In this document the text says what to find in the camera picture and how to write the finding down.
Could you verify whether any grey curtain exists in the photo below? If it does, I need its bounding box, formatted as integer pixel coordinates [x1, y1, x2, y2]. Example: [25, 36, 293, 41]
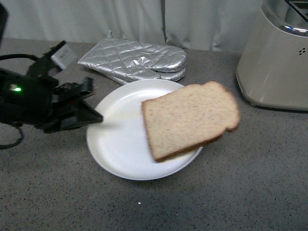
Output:
[2, 0, 262, 52]

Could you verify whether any brown bread slice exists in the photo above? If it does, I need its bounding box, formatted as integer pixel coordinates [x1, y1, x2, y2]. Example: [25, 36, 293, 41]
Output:
[141, 81, 241, 162]

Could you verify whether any lower silver quilted oven mitt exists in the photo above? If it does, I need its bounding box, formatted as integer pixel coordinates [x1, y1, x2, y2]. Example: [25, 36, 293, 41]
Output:
[105, 68, 186, 85]

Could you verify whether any white round plate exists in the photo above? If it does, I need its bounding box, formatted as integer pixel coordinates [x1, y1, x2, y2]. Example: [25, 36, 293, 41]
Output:
[87, 79, 202, 180]

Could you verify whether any silver quilted oven mitt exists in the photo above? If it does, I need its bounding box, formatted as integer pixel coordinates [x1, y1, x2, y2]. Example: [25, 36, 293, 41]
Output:
[78, 31, 187, 78]
[105, 68, 186, 85]

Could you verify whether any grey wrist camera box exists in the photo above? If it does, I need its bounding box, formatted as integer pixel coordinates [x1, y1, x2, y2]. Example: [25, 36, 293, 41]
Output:
[51, 44, 77, 70]

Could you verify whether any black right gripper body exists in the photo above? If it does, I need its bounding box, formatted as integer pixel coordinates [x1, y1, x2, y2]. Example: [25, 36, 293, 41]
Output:
[0, 41, 66, 126]

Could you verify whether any beige and chrome toaster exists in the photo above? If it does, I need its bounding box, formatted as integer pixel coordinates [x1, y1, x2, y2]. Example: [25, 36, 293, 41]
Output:
[236, 0, 308, 111]

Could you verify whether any upper silver quilted oven mitt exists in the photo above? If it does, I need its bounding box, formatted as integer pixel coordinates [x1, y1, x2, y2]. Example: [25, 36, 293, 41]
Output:
[78, 31, 187, 78]

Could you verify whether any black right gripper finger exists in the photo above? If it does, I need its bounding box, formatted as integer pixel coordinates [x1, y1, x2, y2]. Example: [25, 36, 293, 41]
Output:
[55, 77, 93, 99]
[59, 100, 103, 130]

